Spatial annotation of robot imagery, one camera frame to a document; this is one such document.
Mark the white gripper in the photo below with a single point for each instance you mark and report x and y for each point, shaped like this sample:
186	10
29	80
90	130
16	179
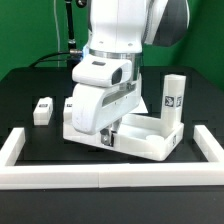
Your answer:
104	93

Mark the white desk top tray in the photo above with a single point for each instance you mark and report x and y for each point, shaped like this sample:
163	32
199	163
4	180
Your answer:
138	135

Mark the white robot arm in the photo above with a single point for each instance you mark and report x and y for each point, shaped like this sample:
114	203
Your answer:
118	29

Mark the fiducial marker base sheet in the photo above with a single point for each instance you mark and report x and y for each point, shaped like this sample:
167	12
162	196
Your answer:
142	107

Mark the white U-shaped obstacle fence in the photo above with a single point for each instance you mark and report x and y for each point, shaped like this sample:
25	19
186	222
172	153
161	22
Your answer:
209	172

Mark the black camera stand pole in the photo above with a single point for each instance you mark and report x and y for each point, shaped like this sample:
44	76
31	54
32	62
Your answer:
71	39

